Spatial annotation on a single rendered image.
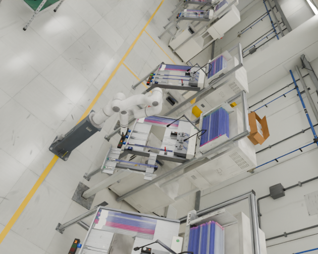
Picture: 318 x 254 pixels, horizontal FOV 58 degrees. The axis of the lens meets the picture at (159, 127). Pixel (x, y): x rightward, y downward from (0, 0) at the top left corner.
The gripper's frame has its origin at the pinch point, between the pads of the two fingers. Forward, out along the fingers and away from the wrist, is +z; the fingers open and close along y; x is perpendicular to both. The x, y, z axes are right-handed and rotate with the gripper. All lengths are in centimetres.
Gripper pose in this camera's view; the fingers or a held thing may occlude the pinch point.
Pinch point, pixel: (124, 136)
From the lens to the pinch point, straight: 311.7
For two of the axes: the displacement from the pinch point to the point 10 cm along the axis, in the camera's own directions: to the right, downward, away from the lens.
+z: -0.6, 7.8, 6.2
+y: -1.9, 6.0, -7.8
